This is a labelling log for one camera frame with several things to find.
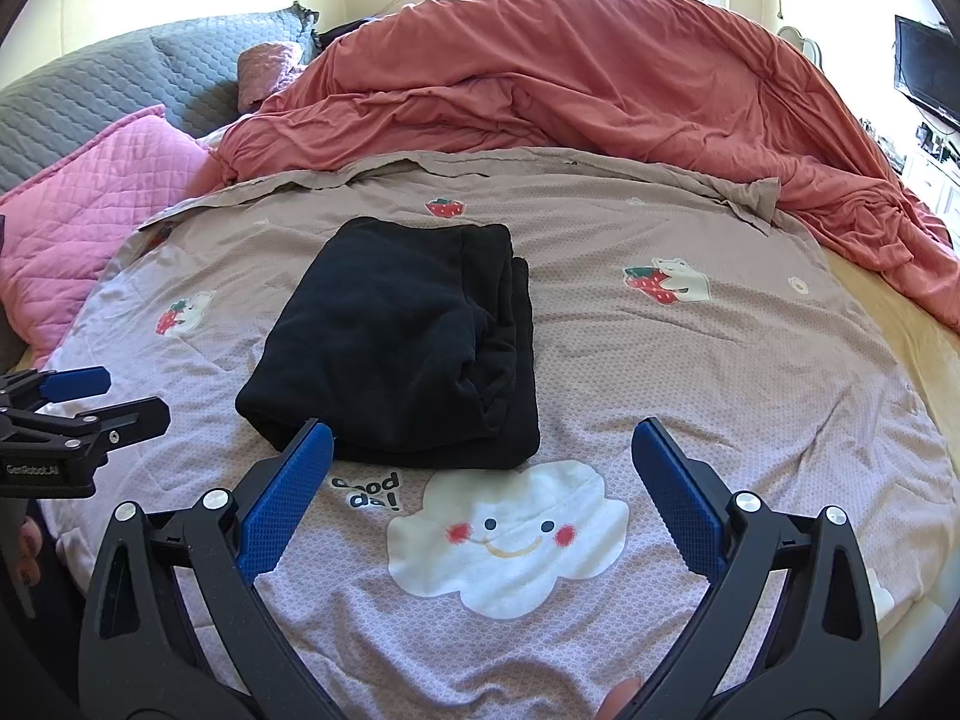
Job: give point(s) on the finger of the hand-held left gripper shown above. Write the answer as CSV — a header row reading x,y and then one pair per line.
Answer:
x,y
112,420
71,382

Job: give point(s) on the person's right hand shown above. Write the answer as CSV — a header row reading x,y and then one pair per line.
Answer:
x,y
621,701

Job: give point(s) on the white rounded object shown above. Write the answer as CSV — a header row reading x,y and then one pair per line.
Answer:
x,y
799,45

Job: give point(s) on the black t-shirt orange print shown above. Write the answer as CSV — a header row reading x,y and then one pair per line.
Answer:
x,y
390,337

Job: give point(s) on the printed cartoon blanket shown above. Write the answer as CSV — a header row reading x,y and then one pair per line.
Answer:
x,y
675,390

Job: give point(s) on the black television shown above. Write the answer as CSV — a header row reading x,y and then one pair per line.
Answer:
x,y
926,64

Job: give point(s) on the grey quilted pillow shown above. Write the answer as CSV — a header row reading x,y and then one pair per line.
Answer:
x,y
225,45

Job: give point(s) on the salmon red duvet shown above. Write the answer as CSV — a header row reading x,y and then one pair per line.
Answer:
x,y
600,75

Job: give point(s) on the white cabinet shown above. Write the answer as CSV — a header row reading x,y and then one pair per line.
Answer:
x,y
937,187

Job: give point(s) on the pink quilted pillow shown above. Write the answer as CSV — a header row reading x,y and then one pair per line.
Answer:
x,y
90,202

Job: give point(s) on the mauve small pillow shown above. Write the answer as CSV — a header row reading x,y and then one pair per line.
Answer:
x,y
266,71

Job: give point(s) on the grey quilted headboard cover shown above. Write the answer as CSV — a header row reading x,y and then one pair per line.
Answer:
x,y
75,105

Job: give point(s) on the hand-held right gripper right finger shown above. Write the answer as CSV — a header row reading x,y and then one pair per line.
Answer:
x,y
679,495

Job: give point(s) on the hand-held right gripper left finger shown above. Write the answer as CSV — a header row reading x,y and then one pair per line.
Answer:
x,y
289,495

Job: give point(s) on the person's left hand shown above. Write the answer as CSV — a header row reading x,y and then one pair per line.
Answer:
x,y
31,544

